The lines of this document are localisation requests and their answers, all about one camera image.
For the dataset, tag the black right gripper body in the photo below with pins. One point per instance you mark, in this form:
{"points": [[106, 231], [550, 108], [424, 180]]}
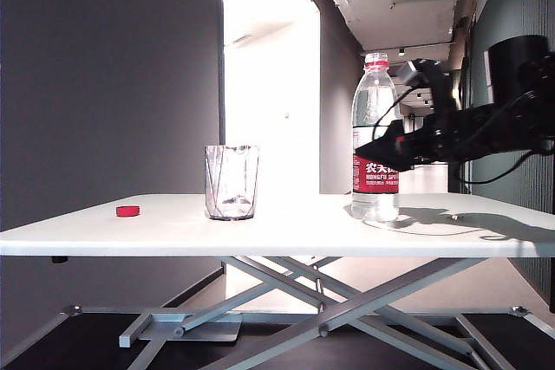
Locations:
{"points": [[438, 140]]}

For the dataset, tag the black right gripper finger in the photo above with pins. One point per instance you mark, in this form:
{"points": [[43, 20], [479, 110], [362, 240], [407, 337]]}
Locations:
{"points": [[388, 151]]}

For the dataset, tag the clear red-label water bottle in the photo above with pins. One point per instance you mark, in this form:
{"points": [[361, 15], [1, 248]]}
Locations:
{"points": [[375, 188]]}

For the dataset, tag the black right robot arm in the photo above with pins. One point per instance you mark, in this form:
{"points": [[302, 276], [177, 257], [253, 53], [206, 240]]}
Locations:
{"points": [[516, 66]]}

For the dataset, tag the red plastic bottle cap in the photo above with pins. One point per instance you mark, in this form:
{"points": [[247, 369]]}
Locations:
{"points": [[128, 211]]}

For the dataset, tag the grey ceiling conduit pipe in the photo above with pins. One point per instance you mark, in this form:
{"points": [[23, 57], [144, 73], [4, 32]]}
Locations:
{"points": [[424, 0]]}

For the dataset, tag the clear faceted glass cup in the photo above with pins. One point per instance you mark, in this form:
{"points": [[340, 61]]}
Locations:
{"points": [[231, 196]]}

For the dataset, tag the black knob under table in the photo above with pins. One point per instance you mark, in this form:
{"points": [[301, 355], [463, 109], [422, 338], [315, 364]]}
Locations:
{"points": [[60, 259]]}

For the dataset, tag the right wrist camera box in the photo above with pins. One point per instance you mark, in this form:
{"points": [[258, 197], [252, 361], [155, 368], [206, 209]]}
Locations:
{"points": [[435, 84]]}

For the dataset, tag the grey scissor table frame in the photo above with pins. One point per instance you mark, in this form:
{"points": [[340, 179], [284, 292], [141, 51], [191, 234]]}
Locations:
{"points": [[345, 314]]}

